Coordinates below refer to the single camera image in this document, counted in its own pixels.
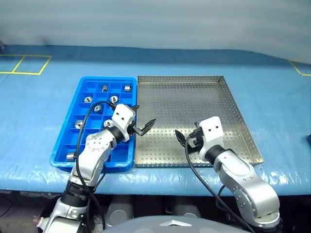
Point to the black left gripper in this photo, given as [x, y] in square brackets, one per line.
[134, 130]

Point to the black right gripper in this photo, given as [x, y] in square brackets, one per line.
[200, 140]

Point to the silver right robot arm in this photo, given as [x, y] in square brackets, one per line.
[243, 179]

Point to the perforated steel tray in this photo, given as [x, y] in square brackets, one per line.
[182, 102]

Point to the blue compartment tray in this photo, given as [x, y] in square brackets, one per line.
[73, 136]

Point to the grey rounded shape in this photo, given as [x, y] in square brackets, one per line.
[186, 207]
[120, 208]

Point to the grey robot torso dome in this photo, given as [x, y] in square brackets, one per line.
[170, 224]

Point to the blue plastic table cover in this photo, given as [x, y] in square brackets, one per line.
[36, 121]

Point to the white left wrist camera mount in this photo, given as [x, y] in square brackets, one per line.
[121, 116]

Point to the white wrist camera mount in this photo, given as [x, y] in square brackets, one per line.
[213, 133]
[121, 116]

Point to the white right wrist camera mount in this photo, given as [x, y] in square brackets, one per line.
[213, 133]

